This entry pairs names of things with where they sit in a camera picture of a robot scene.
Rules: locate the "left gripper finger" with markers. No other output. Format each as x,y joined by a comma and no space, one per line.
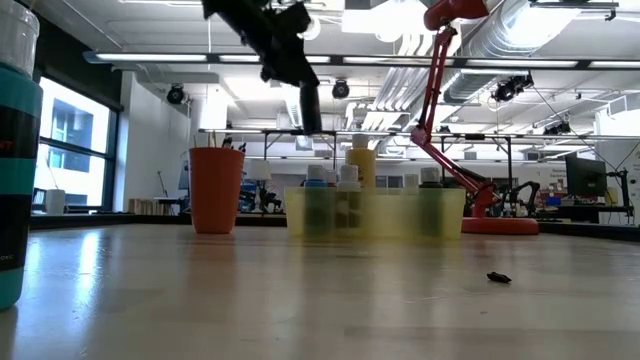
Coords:
280,70
307,72

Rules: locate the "black brush silver ferrule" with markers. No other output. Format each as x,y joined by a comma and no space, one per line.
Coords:
227,143

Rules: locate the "large yellow paint bottle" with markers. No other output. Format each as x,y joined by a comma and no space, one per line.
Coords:
361,160

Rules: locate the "red paint bottle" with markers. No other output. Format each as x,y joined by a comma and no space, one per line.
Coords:
330,176

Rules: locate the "light blue paint bottle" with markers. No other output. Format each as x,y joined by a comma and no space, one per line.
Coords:
315,182

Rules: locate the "white paint bottle black label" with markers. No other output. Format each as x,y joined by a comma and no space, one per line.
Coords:
348,175
411,181

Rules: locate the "green paint bottle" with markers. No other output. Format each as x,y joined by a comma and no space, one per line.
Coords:
430,175

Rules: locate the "teal paint bottle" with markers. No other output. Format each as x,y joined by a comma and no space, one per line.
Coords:
17,175

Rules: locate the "background black robot arm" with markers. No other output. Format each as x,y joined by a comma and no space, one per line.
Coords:
530,187

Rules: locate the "black ceiling spotlight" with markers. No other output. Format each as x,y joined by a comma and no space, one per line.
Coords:
175,95
507,90
340,90

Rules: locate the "white background lampshade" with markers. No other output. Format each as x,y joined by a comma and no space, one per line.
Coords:
259,170

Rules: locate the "red-orange plastic cup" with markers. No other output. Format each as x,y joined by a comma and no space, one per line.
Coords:
216,190

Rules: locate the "yellow translucent plastic tray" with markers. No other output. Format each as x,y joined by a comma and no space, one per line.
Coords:
395,215

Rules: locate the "red desk lamp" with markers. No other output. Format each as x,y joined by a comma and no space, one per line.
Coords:
500,226

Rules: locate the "small black debris piece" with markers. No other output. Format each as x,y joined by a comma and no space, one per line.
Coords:
499,277

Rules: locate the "black computer monitor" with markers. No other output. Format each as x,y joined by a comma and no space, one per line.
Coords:
585,175

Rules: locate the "black background desk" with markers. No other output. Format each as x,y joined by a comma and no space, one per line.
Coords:
590,212

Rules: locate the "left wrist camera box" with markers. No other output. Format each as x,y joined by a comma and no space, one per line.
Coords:
292,20

